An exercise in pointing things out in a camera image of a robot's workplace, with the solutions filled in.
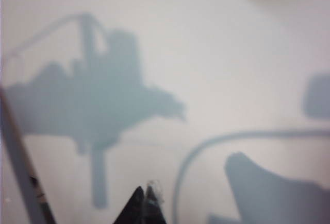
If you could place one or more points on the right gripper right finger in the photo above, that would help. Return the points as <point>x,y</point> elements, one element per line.
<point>154,211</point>

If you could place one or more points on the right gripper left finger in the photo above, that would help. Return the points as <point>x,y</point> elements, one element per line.
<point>132,211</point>

